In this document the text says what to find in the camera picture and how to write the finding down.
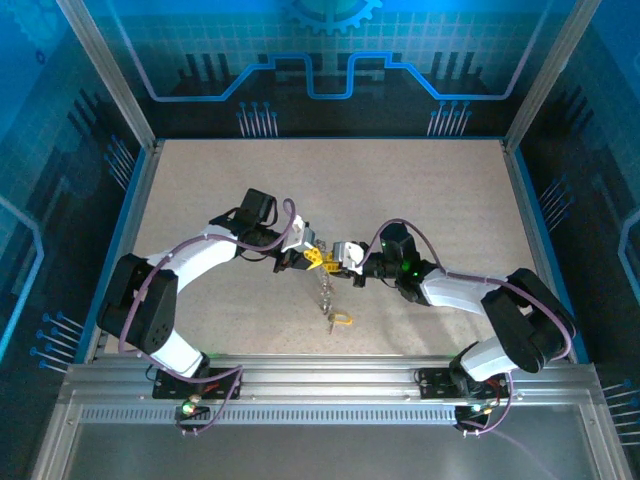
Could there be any slotted aluminium cable duct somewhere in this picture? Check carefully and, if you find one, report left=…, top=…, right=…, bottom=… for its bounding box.
left=79, top=405, right=464, bottom=426

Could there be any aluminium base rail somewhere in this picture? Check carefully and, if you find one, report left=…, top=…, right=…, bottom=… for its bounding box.
left=58, top=353, right=604, bottom=407

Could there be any small controller board with LED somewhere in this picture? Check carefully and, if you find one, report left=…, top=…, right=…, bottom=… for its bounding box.
left=174, top=393, right=212, bottom=419
left=453, top=399, right=499, bottom=426

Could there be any aluminium table side rail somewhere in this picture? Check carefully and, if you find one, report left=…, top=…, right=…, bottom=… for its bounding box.
left=82, top=139, right=166, bottom=364
left=501, top=139, right=574, bottom=361

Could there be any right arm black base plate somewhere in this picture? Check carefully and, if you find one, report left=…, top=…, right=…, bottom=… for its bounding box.
left=418, top=367, right=507, bottom=401

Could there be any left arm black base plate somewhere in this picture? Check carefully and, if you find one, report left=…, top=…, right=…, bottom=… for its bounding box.
left=151, top=367, right=245, bottom=401

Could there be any aluminium frame post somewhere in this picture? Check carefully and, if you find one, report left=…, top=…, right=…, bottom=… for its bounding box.
left=55, top=0, right=160, bottom=151
left=503, top=0, right=604, bottom=151

